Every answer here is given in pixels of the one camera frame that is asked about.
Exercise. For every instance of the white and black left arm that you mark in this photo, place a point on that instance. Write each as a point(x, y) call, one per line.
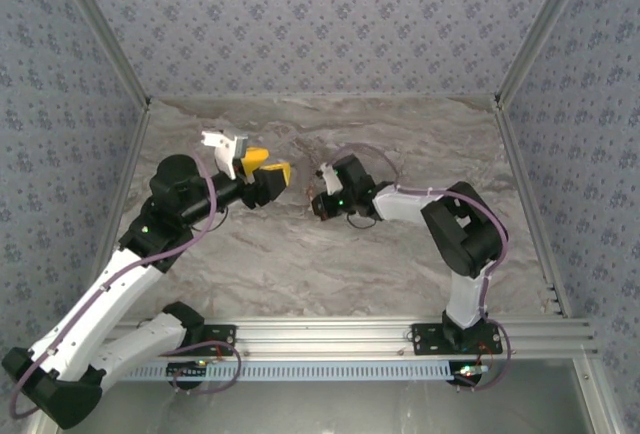
point(150, 336)

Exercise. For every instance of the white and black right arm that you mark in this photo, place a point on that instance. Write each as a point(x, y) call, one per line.
point(465, 299)

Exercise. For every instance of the small black circuit board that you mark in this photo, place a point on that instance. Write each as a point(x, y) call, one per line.
point(467, 371)
point(185, 370)

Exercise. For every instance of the grey metal sheet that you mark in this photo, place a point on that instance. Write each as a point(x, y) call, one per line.
point(325, 409)

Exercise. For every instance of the aluminium side rail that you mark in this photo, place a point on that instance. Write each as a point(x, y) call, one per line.
point(124, 179)
point(522, 179)

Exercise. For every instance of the aluminium back rail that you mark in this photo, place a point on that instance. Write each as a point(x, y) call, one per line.
point(325, 98)

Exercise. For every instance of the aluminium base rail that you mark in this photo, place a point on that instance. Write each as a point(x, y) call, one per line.
point(325, 336)

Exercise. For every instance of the aluminium corner post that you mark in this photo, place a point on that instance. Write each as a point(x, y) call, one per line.
point(102, 29)
point(542, 29)

